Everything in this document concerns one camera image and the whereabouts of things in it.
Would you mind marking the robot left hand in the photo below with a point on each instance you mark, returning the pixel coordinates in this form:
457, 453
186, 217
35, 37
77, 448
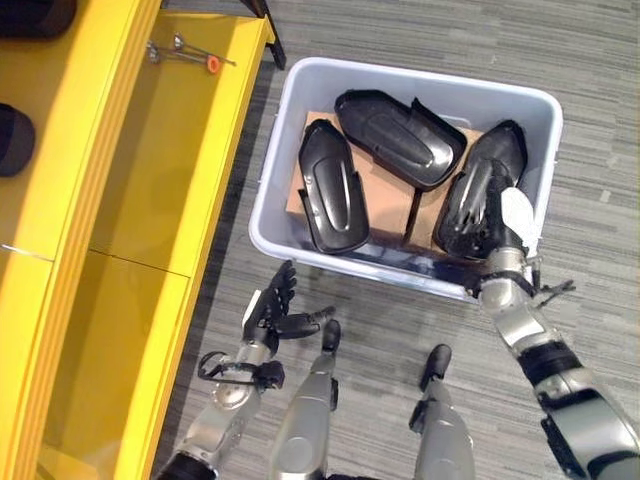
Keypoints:
270, 305

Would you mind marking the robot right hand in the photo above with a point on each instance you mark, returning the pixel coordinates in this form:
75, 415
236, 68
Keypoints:
520, 215

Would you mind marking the black sole-shaped plastic part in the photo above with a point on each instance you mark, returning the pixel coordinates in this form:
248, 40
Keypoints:
400, 137
15, 140
327, 190
500, 145
30, 17

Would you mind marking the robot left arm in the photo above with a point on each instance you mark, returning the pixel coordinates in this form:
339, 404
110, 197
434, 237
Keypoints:
225, 400

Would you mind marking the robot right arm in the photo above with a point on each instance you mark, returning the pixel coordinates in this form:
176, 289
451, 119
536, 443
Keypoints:
565, 380

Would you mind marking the yellow metal shelf unit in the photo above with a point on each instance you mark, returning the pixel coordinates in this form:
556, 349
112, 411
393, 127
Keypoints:
125, 210

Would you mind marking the pale plastic storage box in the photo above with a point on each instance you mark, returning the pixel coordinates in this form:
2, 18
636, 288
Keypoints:
320, 85

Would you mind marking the robot left leg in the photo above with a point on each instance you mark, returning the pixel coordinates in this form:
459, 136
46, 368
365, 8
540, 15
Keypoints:
307, 410

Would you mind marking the robot leg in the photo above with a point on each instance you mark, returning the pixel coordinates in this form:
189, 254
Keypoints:
307, 410
445, 430

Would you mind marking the robot right leg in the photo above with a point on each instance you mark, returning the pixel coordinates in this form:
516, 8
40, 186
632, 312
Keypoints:
445, 430

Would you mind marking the small orange cap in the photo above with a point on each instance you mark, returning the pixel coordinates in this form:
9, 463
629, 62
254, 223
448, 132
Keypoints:
213, 65

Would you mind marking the long metal bolt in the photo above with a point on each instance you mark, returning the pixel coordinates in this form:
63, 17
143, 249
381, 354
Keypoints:
200, 50
165, 54

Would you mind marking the black metal stand leg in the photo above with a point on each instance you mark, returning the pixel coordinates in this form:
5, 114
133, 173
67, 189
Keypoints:
270, 30

